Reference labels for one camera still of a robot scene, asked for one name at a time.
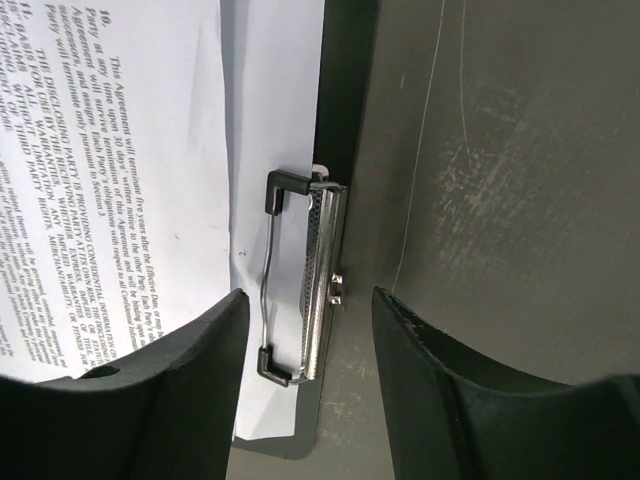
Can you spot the printed paper sheet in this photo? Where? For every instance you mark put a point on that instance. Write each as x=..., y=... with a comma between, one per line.
x=136, y=142

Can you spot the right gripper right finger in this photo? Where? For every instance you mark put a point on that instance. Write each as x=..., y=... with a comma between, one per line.
x=454, y=413

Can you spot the black clipboard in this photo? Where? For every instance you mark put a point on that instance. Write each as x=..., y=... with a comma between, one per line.
x=340, y=125

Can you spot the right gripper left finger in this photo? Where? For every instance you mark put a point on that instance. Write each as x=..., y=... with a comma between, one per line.
x=165, y=411

